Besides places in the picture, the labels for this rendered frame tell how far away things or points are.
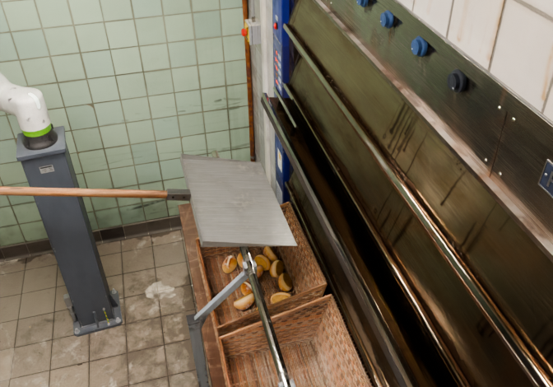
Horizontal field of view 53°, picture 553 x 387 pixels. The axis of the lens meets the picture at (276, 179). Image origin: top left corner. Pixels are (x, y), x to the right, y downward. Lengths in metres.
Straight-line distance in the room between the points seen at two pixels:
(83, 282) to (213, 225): 1.27
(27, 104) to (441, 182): 1.80
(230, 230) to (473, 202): 1.06
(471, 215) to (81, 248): 2.18
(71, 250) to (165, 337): 0.73
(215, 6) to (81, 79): 0.83
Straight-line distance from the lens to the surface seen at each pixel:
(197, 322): 2.07
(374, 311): 1.46
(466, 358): 1.35
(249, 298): 2.52
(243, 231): 2.04
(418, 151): 1.37
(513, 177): 1.09
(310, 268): 2.43
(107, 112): 3.35
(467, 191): 1.23
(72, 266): 3.07
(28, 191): 2.08
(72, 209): 2.83
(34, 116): 2.58
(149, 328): 3.32
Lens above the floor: 2.56
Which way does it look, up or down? 37 degrees down
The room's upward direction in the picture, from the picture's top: 1 degrees counter-clockwise
